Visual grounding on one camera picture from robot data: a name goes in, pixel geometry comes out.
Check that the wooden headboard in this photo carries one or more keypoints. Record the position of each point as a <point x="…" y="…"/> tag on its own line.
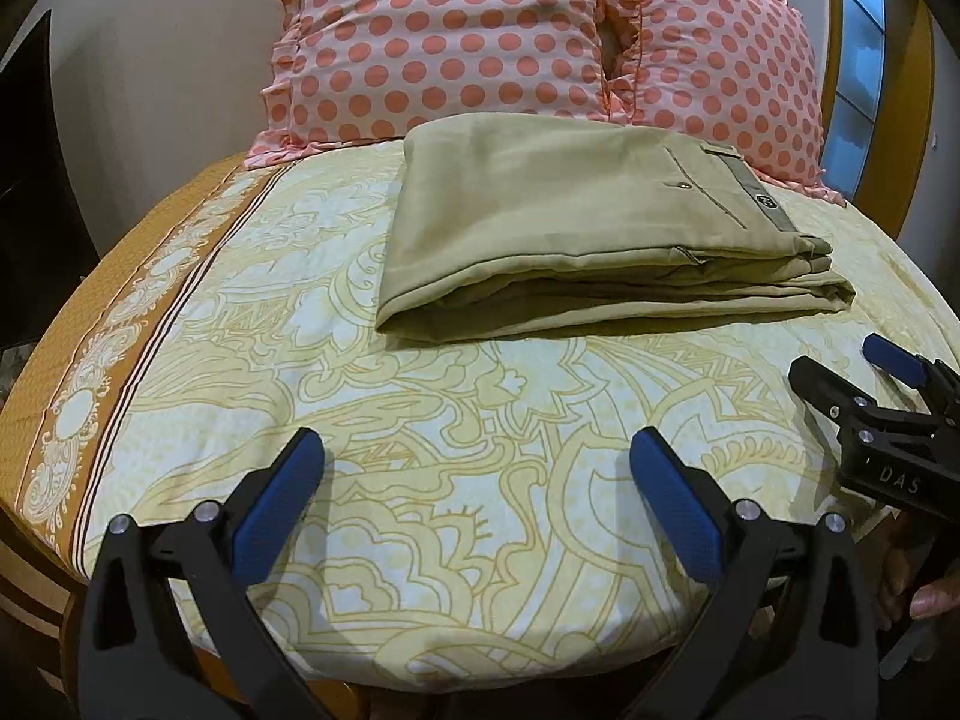
<point x="911" y="112"/>

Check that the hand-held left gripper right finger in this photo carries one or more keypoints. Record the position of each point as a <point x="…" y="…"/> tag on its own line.
<point x="676" y="504"/>

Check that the yellow patterned bed sheet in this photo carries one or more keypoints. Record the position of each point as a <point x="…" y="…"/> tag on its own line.
<point x="420" y="450"/>

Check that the khaki pants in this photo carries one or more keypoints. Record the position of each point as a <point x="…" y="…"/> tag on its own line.
<point x="570" y="225"/>

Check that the person's right hand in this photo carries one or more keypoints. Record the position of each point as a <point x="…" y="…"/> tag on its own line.
<point x="934" y="601"/>

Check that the pink polka dot pillow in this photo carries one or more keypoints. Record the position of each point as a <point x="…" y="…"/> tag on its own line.
<point x="720" y="75"/>
<point x="442" y="37"/>

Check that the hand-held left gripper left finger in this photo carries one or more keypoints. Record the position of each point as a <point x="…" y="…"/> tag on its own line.
<point x="276" y="504"/>

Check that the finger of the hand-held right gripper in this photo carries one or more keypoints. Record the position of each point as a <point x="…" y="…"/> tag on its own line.
<point x="825" y="390"/>
<point x="894" y="360"/>

